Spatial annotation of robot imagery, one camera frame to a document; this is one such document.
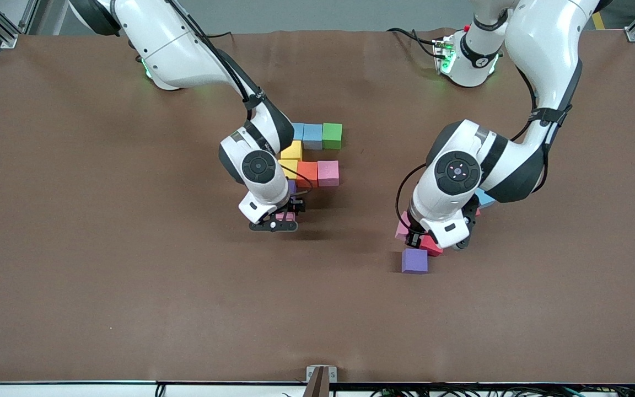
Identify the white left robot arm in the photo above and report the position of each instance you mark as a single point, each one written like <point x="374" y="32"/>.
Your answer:
<point x="543" y="38"/>

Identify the white table edge rail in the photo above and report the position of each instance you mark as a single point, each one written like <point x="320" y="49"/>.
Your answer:
<point x="47" y="391"/>

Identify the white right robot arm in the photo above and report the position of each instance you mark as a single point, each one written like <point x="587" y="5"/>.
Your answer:
<point x="174" y="44"/>

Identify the green foam cube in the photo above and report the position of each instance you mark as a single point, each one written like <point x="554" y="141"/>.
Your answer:
<point x="332" y="137"/>

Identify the light blue foam cube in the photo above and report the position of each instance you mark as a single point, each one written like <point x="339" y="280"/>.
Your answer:
<point x="313" y="136"/>
<point x="484" y="199"/>
<point x="299" y="131"/>

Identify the pink foam cube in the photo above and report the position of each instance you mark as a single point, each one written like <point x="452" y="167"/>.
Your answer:
<point x="402" y="229"/>
<point x="284" y="216"/>
<point x="328" y="173"/>

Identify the brown table cover sheet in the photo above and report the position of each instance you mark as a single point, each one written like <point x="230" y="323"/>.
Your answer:
<point x="75" y="309"/>

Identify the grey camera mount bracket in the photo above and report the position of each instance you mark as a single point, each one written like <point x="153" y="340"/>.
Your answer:
<point x="321" y="380"/>

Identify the purple foam cube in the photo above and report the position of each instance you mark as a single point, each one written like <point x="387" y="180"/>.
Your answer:
<point x="415" y="261"/>
<point x="292" y="187"/>

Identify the orange foam cube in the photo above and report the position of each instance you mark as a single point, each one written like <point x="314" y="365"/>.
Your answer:
<point x="307" y="174"/>

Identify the yellow foam cube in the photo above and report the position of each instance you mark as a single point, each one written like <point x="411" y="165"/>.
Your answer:
<point x="290" y="168"/>
<point x="294" y="150"/>

